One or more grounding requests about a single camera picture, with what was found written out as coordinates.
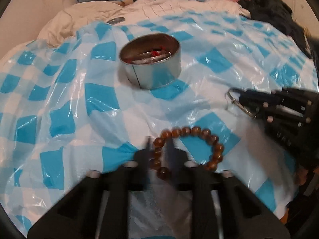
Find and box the round silver metal tin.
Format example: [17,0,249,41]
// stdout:
[119,33,182,90]

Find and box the silver tin lid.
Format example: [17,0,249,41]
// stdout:
[107,17,125,25]

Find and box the white grid pattern duvet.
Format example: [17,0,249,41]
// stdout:
[37,0,250,48]

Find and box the red knotted cord bracelet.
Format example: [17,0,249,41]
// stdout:
[149,45,168,57]

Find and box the blue white checkered plastic sheet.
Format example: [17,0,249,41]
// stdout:
[1,11,318,235]

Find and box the right hand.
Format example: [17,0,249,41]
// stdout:
[281,166,310,224]

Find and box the black garment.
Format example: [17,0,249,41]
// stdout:
[238,0,318,60]

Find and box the brown wooden bead bracelet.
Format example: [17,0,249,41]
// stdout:
[149,126,225,181]

